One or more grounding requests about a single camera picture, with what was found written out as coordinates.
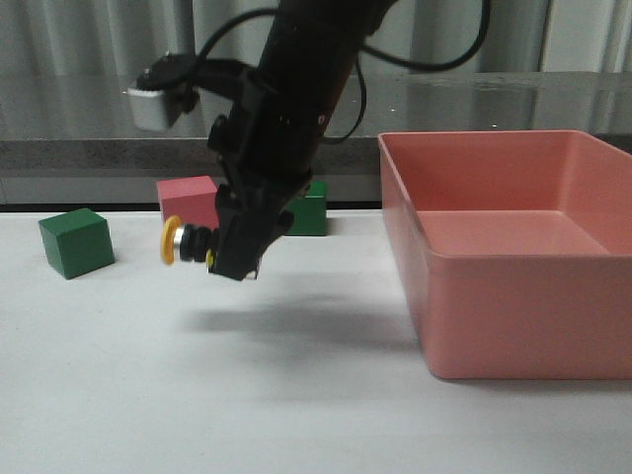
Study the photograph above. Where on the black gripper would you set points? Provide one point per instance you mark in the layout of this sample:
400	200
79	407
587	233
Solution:
265	147

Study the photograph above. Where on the yellow push button switch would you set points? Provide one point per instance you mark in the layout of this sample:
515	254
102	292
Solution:
185	242

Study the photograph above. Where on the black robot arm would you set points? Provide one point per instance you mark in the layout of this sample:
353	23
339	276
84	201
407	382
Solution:
320	35

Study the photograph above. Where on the pink wooden cube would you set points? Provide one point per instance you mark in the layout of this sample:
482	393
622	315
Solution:
192	199

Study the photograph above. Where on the right green wooden cube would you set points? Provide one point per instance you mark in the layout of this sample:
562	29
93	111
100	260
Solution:
309	212

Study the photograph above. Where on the green wooden cube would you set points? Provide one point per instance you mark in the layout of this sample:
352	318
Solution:
77	242
309	212

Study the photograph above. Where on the left green wooden cube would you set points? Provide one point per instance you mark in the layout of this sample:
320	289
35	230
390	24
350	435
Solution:
77	242

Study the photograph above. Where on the grey stone counter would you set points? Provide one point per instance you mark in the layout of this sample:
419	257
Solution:
71	140

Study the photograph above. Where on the pink plastic bin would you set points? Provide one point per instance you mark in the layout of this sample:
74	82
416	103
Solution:
514	250

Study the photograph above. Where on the grey curtain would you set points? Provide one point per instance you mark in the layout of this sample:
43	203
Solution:
61	38

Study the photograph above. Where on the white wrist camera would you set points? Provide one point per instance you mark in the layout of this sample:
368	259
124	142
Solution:
162	92

